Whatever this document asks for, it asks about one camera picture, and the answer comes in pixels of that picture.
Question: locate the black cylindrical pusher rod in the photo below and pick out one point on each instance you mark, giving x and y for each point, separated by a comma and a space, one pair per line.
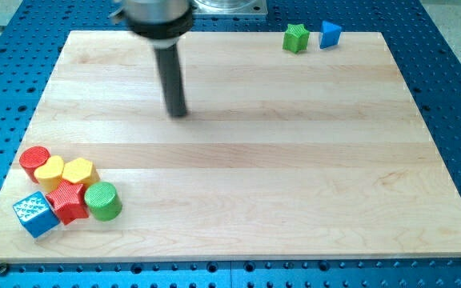
170, 74

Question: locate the blue triangle block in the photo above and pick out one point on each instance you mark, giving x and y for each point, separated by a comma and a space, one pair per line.
329, 35

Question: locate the green star block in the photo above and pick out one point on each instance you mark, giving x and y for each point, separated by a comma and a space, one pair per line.
295, 38

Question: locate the yellow hexagon block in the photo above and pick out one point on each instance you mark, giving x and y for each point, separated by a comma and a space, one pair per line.
80, 171

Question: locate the light wooden board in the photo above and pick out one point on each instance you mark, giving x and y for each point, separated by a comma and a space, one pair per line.
317, 155

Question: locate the blue perforated metal table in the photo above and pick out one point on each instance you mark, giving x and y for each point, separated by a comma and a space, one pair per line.
33, 39

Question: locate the green cylinder block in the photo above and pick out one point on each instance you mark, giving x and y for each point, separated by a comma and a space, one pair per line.
103, 201

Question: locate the yellow heart block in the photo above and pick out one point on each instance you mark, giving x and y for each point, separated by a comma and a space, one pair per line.
49, 175

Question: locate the red cylinder block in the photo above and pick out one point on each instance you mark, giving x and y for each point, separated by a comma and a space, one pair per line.
32, 158

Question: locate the red star block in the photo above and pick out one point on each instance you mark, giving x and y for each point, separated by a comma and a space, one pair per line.
68, 202

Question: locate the blue cube block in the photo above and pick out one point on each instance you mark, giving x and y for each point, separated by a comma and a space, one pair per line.
35, 214

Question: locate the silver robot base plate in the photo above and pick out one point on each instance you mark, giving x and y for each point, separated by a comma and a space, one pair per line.
230, 7

